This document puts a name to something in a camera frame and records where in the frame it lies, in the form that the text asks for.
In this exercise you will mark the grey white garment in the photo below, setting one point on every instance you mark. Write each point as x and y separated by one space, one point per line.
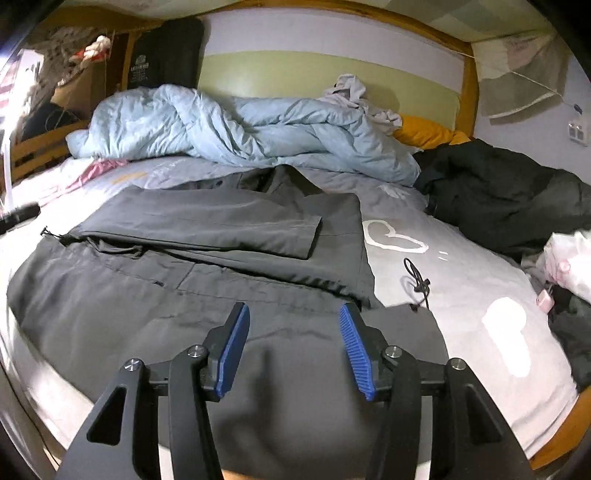
355 92

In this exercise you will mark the white pink printed pillow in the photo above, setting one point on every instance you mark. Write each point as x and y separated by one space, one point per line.
570 263

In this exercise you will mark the cardboard box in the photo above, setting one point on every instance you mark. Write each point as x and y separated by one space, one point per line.
83 92

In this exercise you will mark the checked hanging curtain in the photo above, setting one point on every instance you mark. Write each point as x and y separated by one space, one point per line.
517 74

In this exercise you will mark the light blue duvet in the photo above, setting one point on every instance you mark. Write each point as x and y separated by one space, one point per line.
231 129

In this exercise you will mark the grey jacket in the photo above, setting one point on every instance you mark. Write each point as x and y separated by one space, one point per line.
138 295

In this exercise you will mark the red white plush toy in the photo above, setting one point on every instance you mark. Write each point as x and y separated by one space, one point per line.
92 48

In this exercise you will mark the checked pastel canopy cloth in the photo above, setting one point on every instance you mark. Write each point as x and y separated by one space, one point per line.
323 11

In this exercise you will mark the white wall power strip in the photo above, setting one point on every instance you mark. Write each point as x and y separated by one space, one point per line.
579 131

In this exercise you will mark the black padded jacket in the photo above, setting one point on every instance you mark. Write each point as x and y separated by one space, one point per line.
498 194

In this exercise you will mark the yellow pillow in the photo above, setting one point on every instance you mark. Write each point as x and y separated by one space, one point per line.
429 134

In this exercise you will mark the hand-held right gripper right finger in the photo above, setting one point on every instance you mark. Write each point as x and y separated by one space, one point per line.
358 350

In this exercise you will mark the pink cloth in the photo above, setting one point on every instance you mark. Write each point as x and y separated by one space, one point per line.
97 170

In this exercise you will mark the dark grey cloth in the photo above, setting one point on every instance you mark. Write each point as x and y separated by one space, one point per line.
575 341

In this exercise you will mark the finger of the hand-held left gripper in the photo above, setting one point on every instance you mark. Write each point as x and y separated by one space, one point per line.
18 217

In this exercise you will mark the black printed hanging garment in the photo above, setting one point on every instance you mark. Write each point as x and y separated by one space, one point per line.
161 55

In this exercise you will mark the small pink case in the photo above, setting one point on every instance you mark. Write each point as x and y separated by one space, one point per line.
545 298

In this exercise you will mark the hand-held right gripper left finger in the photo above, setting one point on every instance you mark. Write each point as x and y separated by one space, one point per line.
233 350

